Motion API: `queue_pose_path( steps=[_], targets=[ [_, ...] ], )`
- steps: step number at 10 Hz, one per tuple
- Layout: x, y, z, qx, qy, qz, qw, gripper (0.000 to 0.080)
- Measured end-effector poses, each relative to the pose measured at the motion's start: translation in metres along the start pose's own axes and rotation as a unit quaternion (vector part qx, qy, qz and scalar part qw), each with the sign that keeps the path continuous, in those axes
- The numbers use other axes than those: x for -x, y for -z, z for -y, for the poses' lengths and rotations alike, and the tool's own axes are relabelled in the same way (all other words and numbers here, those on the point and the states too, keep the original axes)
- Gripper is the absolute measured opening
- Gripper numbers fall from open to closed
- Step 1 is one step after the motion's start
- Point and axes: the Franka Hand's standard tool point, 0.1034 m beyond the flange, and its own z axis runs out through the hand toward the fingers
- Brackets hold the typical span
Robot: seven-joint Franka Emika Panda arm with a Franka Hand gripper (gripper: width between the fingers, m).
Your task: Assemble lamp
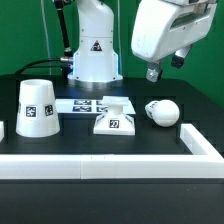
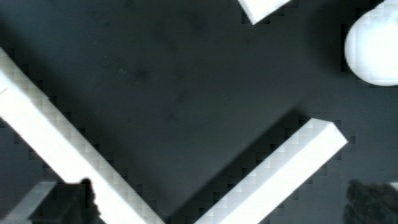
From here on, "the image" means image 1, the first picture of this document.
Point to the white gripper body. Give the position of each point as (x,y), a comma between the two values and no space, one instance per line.
(163,27)

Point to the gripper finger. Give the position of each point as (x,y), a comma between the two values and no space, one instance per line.
(179,57)
(154,71)

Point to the white lamp bulb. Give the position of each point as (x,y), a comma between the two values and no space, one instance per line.
(165,113)

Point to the white lamp base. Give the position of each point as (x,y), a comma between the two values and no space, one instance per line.
(114,121)

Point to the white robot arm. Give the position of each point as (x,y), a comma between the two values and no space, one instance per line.
(95,64)

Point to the white lamp shade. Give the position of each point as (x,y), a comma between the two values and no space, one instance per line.
(37,115)

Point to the white fiducial marker sheet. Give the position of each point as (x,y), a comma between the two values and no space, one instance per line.
(93,106)

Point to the white border wall frame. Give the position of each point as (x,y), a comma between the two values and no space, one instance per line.
(203,161)

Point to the white left wall piece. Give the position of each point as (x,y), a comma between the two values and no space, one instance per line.
(1,130)

